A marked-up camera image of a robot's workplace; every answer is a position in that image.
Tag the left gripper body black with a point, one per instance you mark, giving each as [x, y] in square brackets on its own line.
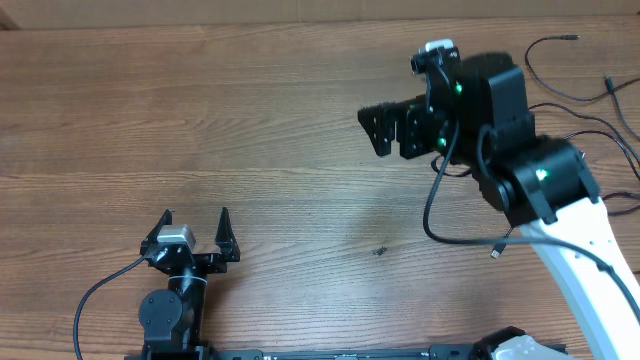
[206, 265]

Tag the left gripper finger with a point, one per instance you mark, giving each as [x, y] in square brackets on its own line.
[151, 238]
[225, 238]

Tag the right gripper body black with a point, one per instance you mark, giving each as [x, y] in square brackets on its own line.
[413, 128]

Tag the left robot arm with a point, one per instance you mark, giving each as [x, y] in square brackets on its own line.
[172, 317]

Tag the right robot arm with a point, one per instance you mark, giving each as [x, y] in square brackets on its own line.
[474, 112]

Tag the small black debris piece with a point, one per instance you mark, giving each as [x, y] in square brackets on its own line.
[380, 251]

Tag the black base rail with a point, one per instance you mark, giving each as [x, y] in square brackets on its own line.
[507, 343]

